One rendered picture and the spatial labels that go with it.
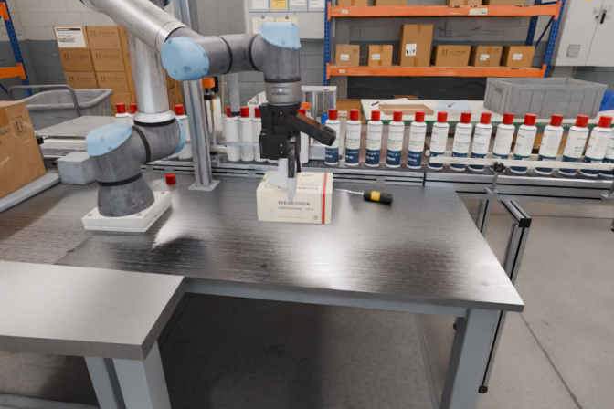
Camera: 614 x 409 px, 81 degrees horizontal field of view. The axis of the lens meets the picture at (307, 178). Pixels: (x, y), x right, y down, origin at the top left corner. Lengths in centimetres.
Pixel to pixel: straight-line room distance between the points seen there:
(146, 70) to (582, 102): 262
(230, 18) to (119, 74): 377
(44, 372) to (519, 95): 282
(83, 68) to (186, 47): 445
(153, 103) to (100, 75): 394
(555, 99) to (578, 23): 333
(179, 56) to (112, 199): 54
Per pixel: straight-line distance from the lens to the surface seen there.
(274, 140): 76
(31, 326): 90
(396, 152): 133
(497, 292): 90
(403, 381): 147
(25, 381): 173
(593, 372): 213
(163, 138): 113
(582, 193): 154
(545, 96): 285
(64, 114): 359
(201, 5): 120
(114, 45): 492
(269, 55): 74
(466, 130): 135
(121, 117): 156
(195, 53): 70
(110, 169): 109
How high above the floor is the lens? 134
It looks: 22 degrees down
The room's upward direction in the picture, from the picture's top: straight up
